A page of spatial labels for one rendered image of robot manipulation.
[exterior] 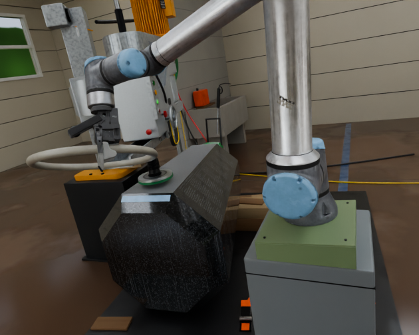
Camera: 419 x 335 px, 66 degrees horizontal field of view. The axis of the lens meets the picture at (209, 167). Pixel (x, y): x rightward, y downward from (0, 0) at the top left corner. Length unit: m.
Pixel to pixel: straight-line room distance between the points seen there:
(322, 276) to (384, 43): 5.95
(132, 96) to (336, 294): 1.36
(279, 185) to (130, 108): 1.17
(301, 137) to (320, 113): 6.04
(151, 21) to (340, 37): 4.78
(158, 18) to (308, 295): 2.02
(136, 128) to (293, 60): 1.20
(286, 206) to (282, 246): 0.19
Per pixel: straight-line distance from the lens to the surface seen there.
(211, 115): 5.04
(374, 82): 6.83
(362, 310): 1.17
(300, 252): 1.07
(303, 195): 0.90
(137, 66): 1.10
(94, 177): 2.82
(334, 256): 1.06
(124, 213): 1.95
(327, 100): 6.87
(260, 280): 1.18
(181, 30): 1.12
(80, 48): 2.83
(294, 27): 0.86
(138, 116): 1.86
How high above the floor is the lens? 1.48
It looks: 17 degrees down
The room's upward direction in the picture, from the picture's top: 10 degrees counter-clockwise
